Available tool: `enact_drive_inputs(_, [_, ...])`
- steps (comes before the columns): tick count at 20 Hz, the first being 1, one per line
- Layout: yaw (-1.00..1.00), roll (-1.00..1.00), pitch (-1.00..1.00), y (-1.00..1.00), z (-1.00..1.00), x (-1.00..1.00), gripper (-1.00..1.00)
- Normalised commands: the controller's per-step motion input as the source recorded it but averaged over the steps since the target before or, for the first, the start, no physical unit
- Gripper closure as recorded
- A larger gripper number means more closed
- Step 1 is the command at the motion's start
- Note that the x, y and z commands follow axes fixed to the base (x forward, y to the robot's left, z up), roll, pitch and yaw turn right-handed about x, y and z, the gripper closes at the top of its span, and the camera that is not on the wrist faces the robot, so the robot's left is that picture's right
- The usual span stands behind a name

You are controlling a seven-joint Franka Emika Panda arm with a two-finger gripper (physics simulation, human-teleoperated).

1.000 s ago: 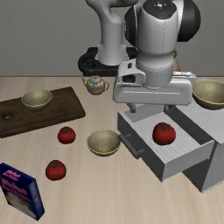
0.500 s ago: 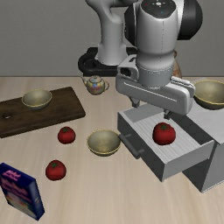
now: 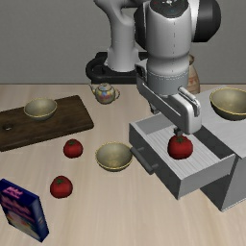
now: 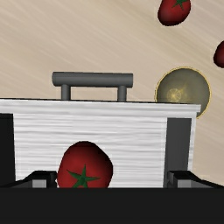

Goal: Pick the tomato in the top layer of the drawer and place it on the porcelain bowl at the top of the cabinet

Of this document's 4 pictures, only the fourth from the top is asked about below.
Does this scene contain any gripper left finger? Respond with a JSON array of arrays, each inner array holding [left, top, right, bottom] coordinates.
[[0, 170, 59, 189]]

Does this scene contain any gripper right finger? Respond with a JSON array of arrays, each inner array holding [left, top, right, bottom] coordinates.
[[167, 170, 223, 189]]

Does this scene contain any red tomato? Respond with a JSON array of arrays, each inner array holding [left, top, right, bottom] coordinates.
[[213, 40, 224, 69], [157, 0, 192, 27], [56, 141, 114, 189]]

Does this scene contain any open white drawer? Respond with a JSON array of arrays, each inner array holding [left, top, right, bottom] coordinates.
[[0, 71, 202, 189]]

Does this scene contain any olive gold-rimmed bowl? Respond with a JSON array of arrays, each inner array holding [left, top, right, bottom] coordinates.
[[154, 66, 213, 119]]

